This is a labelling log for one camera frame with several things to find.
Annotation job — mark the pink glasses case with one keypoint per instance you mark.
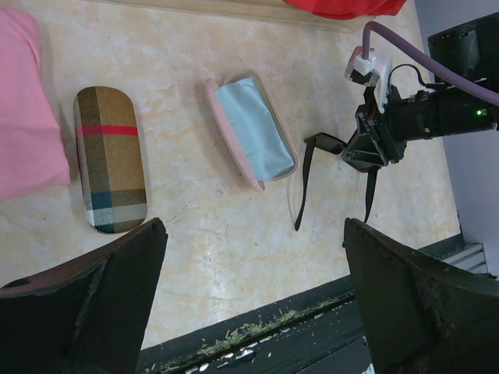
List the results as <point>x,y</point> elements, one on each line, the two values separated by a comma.
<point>228,134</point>

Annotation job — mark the plaid brown glasses case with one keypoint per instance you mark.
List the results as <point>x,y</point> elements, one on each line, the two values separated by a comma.
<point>110,160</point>

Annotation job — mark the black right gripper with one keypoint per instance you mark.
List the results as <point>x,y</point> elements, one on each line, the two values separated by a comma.
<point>372,145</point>

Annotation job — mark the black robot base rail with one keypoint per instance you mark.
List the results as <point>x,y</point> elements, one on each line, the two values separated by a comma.
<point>303,332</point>

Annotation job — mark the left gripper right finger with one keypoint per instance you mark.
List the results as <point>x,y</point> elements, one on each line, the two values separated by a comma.
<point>420,315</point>

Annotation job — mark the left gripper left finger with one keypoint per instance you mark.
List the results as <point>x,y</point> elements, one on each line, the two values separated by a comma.
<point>87,315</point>

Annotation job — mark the folded pink t-shirt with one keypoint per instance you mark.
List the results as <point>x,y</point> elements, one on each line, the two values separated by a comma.
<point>32,152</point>

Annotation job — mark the light blue cloth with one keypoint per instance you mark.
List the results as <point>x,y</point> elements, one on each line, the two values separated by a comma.
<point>255,129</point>

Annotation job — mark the red tank top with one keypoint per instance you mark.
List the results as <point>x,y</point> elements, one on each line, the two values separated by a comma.
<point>349,9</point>

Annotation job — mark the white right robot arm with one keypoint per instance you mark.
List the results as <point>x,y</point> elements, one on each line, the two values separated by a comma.
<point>463,99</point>

